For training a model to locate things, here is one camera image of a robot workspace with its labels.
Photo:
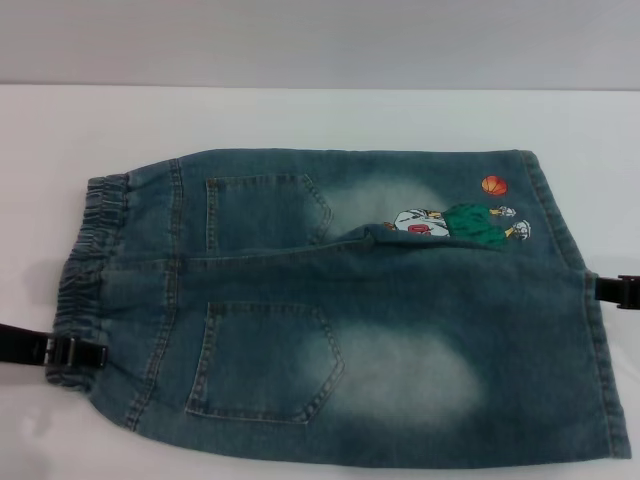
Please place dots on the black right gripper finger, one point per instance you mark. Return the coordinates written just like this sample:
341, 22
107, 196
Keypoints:
622, 295

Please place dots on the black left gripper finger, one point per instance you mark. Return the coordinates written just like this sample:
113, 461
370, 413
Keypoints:
80, 352

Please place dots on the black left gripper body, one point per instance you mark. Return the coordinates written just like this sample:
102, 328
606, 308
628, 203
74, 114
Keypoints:
22, 344

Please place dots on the blue denim shorts with cartoon print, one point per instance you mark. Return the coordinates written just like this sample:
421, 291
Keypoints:
400, 310

